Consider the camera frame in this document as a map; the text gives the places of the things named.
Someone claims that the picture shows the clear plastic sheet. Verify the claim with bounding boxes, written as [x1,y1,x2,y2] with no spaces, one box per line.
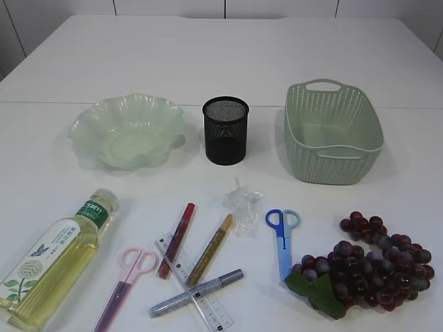
[223,177,263,239]

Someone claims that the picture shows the purple artificial grape bunch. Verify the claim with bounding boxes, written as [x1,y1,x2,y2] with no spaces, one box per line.
[284,211,435,320]

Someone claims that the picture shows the yellow tea drink bottle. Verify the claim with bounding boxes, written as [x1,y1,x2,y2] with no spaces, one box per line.
[1,188,118,331]

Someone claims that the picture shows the black mesh pen holder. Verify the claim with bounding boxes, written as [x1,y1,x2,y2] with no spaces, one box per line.
[202,96,249,166]

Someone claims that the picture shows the green scalloped plastic plate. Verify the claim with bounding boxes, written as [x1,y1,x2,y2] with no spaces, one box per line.
[68,93,186,170]

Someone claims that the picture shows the silver glitter pen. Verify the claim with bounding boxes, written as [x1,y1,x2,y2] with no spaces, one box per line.
[149,269,244,318]

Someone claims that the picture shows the gold glitter pen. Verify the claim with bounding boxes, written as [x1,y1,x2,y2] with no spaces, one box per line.
[186,214,233,288]

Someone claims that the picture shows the red glitter pen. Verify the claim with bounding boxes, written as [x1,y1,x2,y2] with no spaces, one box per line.
[158,203,195,279]

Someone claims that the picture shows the green woven plastic basket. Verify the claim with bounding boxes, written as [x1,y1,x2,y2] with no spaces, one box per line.
[284,79,384,185]

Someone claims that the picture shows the clear plastic ruler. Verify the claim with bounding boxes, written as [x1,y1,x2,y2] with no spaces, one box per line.
[155,232,234,331]

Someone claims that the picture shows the blue scissors with cover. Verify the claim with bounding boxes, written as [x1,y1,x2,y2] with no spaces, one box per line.
[265,209,301,282]

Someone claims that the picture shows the pink scissors with cover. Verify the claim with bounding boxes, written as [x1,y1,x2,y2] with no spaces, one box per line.
[94,247,157,331]

